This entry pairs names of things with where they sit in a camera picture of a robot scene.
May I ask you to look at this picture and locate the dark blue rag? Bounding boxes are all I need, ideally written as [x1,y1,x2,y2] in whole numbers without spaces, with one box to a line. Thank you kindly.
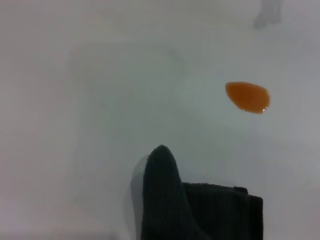
[140,144,251,240]

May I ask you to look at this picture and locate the small orange object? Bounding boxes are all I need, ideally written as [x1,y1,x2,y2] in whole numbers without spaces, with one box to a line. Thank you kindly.
[225,81,272,115]

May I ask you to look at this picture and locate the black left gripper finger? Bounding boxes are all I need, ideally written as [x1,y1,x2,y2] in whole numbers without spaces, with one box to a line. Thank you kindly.
[233,186,264,240]

